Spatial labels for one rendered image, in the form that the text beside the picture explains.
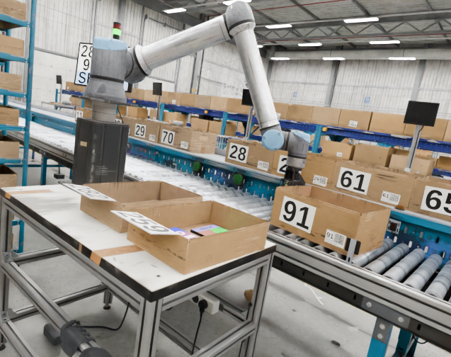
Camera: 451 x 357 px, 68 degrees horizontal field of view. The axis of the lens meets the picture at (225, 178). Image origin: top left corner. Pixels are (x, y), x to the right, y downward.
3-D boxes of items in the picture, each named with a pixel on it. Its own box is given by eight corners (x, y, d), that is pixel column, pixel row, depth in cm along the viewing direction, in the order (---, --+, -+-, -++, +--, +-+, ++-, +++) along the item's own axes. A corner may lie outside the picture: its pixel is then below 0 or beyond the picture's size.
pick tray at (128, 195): (78, 209, 127) (81, 183, 125) (158, 200, 157) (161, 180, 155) (120, 234, 110) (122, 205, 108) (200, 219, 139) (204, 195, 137)
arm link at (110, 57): (82, 72, 147) (86, 31, 143) (103, 78, 163) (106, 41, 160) (114, 77, 144) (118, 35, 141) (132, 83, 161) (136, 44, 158)
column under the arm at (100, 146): (85, 197, 144) (92, 120, 138) (57, 183, 160) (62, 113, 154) (135, 193, 164) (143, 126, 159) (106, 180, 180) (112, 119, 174)
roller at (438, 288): (418, 305, 104) (423, 290, 103) (445, 267, 143) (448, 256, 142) (437, 313, 100) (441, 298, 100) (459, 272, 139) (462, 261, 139)
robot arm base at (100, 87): (98, 98, 141) (100, 74, 140) (74, 94, 152) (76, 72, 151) (134, 104, 157) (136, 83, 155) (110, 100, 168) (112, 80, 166)
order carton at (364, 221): (268, 223, 149) (275, 186, 146) (304, 217, 169) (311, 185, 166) (351, 258, 121) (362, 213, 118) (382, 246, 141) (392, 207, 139)
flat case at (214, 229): (230, 252, 108) (231, 248, 107) (190, 233, 119) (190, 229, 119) (253, 244, 118) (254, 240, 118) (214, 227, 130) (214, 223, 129)
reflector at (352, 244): (340, 265, 119) (346, 236, 117) (341, 265, 119) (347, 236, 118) (353, 271, 116) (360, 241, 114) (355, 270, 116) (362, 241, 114)
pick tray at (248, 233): (125, 239, 106) (128, 208, 104) (209, 223, 135) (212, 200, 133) (183, 275, 88) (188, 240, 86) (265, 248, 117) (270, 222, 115)
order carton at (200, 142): (158, 144, 280) (160, 124, 277) (184, 146, 302) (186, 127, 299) (189, 153, 255) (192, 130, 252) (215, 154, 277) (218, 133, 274)
